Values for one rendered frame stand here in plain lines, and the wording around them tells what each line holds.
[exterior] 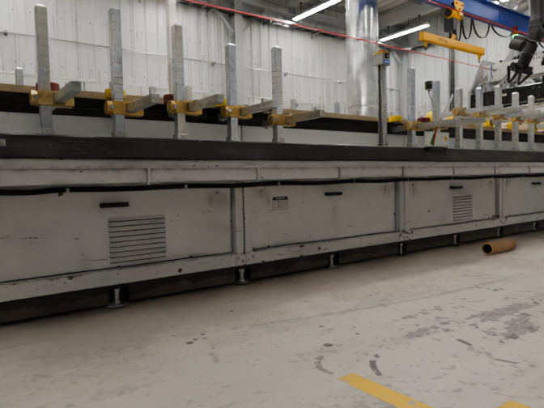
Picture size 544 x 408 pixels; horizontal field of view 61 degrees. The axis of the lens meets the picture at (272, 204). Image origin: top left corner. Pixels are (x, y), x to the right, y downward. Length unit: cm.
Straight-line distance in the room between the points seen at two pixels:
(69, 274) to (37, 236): 20
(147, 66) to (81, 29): 133
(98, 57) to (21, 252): 773
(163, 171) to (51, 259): 56
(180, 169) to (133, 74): 784
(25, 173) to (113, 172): 30
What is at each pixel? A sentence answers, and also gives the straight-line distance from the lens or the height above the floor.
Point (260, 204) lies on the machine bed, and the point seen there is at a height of 40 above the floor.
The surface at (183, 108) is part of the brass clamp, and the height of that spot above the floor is 82.
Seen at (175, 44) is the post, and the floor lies 108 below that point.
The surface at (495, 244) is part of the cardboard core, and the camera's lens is 339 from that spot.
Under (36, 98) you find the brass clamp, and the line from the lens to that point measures 177.
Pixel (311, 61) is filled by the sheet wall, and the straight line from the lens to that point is 1220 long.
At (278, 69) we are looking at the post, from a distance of 224.
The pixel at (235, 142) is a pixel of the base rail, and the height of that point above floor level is 69.
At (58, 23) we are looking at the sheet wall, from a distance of 957.
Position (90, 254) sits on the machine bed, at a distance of 207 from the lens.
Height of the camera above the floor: 53
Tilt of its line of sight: 3 degrees down
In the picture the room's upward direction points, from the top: 1 degrees counter-clockwise
